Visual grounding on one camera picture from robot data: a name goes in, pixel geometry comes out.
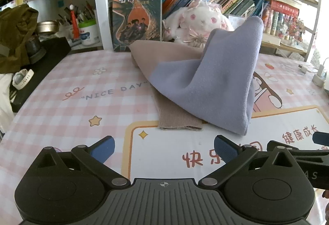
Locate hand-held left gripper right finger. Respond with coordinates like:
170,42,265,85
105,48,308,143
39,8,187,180
198,135,293,188

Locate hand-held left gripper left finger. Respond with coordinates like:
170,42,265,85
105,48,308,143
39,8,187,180
36,136,131,188

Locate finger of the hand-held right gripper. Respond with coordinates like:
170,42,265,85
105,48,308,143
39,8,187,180
312,132,329,144
267,140,329,164

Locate lavender and tan sweater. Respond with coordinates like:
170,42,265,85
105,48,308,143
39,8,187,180
129,16,264,136

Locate white charger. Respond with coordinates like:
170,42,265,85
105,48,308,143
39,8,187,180
312,58,329,87

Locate black electric keyboard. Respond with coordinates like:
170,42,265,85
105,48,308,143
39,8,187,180
10,37,72,112

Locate white wristwatch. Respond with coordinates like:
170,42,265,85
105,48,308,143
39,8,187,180
12,69,34,90

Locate white cloth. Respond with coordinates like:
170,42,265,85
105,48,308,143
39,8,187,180
0,73,16,138

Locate white plastic jar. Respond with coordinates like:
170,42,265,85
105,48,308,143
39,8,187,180
78,21,100,46

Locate black round object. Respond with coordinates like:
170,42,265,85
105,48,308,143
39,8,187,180
26,36,47,64

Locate red boxed book set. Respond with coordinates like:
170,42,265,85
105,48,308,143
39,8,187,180
262,0,300,38

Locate red tube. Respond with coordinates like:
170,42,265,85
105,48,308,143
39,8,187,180
69,5,79,38

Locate white pink plush bunny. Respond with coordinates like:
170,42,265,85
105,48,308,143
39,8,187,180
162,0,234,47

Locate illustrated dragon cover book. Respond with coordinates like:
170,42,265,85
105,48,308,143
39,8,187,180
112,0,163,53

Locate round metal tin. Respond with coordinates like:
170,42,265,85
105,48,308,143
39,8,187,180
36,21,60,35

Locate bunch of pens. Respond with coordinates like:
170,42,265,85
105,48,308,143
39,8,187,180
58,0,97,28

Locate olive green jacket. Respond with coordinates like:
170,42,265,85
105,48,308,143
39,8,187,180
0,4,39,74

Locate white shelf frame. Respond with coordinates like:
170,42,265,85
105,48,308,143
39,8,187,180
0,0,325,62

